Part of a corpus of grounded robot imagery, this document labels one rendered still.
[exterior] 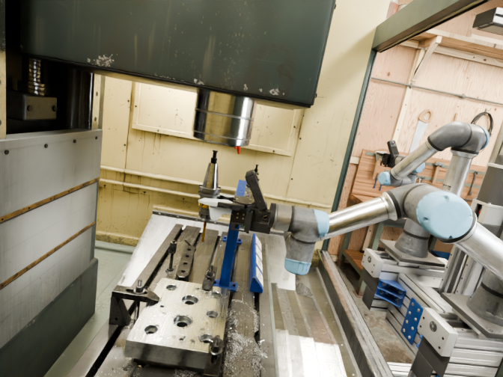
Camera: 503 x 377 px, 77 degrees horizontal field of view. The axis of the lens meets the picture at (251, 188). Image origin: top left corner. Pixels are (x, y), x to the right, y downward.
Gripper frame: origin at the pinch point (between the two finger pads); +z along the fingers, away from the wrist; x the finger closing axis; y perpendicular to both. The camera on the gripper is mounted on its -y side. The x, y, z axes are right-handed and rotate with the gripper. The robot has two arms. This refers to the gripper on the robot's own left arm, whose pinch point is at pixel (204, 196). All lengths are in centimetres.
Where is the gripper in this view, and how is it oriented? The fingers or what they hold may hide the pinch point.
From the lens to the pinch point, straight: 88.9
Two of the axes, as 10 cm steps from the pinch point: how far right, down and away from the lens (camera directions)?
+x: 0.1, -2.3, 9.7
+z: -9.8, -1.8, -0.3
